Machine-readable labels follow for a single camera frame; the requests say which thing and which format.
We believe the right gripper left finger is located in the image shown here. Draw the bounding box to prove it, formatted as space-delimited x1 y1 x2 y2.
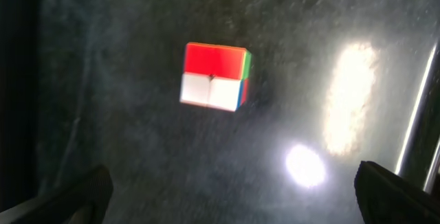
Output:
0 164 114 224

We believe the many-coloured puzzle cube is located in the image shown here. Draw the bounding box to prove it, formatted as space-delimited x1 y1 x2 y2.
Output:
179 41 252 113

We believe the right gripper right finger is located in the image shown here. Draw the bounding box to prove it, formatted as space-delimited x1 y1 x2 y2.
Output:
353 161 440 224

